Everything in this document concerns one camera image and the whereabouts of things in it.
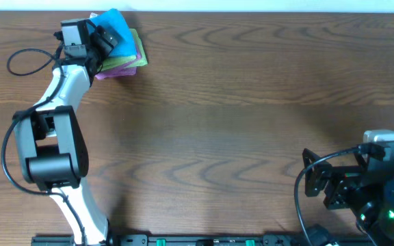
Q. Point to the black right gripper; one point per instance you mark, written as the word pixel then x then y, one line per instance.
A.
pixel 342 178

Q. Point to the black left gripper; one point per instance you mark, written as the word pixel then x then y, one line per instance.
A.
pixel 106 48

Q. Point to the blue microfiber cloth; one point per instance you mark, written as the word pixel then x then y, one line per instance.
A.
pixel 114 23

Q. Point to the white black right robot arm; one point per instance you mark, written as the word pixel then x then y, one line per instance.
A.
pixel 378 225

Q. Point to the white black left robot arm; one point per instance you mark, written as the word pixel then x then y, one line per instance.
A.
pixel 50 145

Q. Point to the top green folded cloth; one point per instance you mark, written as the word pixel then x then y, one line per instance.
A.
pixel 113 62

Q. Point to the green folded cloth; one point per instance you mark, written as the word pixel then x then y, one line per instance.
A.
pixel 113 62
pixel 140 51

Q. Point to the bottom purple folded cloth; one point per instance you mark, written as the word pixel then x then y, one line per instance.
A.
pixel 121 73

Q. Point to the lower green folded cloth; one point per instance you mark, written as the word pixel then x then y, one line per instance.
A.
pixel 140 51

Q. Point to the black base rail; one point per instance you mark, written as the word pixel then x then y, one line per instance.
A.
pixel 320 237

